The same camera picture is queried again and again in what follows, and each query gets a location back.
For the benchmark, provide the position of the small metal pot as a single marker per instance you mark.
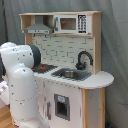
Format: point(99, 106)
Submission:
point(69, 74)

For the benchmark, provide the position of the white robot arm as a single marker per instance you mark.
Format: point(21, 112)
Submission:
point(17, 64)

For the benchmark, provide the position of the wooden toy kitchen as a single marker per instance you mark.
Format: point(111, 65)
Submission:
point(72, 92)

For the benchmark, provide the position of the black toy faucet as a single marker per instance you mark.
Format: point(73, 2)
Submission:
point(85, 60)

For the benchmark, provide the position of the grey toy sink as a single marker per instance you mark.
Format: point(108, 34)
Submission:
point(81, 75)

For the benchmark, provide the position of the black toy stovetop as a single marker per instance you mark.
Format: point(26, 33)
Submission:
point(43, 68)

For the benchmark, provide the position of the toy microwave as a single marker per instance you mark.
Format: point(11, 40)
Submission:
point(73, 24)

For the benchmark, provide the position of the grey range hood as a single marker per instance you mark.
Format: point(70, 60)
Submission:
point(38, 27)

